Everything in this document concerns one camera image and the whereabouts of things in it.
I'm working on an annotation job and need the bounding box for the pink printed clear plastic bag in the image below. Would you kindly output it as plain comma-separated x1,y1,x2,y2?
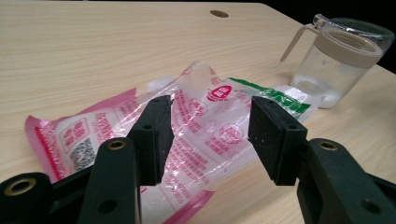
24,61,319,224

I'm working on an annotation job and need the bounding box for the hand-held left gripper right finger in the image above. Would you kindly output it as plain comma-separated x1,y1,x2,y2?
247,95,396,224

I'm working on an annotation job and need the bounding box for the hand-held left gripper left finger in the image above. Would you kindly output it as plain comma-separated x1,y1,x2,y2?
78,94,176,224

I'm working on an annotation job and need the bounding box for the clear jar with beige lid ring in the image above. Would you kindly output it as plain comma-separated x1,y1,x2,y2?
279,13,396,110

